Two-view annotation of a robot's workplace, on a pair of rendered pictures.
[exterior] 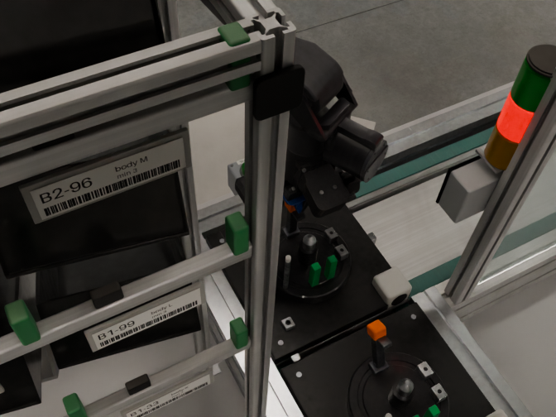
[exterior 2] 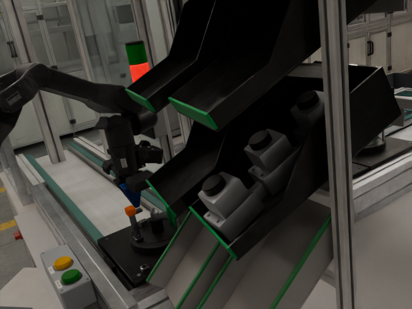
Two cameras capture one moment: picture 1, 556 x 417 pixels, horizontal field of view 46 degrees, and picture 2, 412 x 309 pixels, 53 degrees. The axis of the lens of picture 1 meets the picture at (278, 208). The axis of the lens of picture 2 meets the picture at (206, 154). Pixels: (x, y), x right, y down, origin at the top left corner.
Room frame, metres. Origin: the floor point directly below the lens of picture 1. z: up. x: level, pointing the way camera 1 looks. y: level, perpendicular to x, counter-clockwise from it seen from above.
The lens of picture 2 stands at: (0.38, 0.82, 1.47)
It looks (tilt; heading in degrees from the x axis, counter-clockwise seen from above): 20 degrees down; 272
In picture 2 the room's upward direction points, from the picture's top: 9 degrees counter-clockwise
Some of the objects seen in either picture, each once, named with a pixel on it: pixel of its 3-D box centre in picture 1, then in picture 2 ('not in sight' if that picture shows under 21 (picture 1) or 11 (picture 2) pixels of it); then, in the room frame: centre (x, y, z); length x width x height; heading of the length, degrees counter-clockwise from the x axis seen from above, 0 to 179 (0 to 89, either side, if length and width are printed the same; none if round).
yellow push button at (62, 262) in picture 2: not in sight; (63, 264); (0.78, -0.01, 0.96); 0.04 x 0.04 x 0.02
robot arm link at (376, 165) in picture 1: (339, 122); (127, 111); (0.56, -0.07, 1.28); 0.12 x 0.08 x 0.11; 58
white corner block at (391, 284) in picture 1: (390, 288); not in sight; (0.52, -0.19, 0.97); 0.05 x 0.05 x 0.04; 31
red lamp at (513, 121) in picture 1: (524, 113); (140, 73); (0.55, -0.27, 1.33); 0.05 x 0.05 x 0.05
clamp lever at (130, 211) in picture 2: (294, 218); (137, 220); (0.59, -0.03, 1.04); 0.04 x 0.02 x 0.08; 31
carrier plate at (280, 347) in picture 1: (305, 267); (160, 241); (0.55, -0.05, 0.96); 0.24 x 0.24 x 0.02; 31
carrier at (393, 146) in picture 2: not in sight; (362, 133); (-0.09, -0.44, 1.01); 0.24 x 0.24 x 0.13; 31
